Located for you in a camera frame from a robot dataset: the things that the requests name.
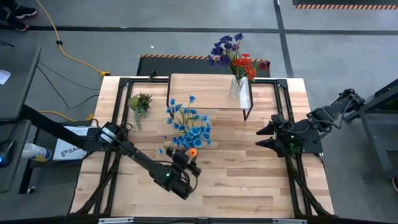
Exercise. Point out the black computer mouse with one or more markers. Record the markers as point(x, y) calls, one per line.
point(7, 151)

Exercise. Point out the white paper sheet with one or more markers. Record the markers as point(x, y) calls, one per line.
point(3, 76)

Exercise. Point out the green succulent plant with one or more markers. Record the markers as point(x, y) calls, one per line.
point(143, 101)

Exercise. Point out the red artificial flower bunch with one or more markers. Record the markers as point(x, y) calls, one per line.
point(244, 63)

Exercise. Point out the silver metal bracket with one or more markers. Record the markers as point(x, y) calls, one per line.
point(289, 221)
point(115, 220)

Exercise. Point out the dark grey keyboard tray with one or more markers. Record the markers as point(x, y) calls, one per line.
point(12, 180)

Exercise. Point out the person's dark shoe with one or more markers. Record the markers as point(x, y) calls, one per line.
point(395, 184)

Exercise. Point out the wooden shelf with black legs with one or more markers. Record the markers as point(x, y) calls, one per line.
point(202, 90)

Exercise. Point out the white blue yellow bottle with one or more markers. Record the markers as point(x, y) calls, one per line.
point(34, 151)

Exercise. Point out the person's black shoe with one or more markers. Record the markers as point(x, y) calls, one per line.
point(20, 26)
point(26, 12)

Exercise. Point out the grey metal stand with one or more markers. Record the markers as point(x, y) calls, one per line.
point(373, 146)

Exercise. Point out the orange artificial tulip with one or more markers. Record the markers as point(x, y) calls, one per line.
point(193, 152)

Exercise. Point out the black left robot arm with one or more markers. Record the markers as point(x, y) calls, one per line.
point(136, 155)

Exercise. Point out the black hazard-striped floor mat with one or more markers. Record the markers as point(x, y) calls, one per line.
point(342, 6)
point(186, 67)

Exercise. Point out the black metal rig frame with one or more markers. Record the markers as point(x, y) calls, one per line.
point(264, 81)

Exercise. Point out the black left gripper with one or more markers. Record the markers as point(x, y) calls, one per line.
point(178, 183)

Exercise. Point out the large dark grey desk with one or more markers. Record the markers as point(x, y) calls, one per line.
point(18, 93)

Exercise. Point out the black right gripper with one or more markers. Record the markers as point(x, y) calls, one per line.
point(289, 137)

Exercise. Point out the blue artificial flower bunch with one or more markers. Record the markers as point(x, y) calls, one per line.
point(196, 137)
point(192, 99)

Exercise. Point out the diamond-cut clear glass vase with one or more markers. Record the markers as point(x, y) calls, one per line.
point(235, 90)

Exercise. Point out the black clamp hook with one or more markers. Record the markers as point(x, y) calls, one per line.
point(152, 75)

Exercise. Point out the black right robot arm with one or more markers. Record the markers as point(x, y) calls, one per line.
point(326, 115)

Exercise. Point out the purple artificial flower bunch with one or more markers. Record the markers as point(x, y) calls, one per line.
point(217, 49)

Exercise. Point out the white printed cardboard box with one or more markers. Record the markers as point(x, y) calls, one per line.
point(66, 152)

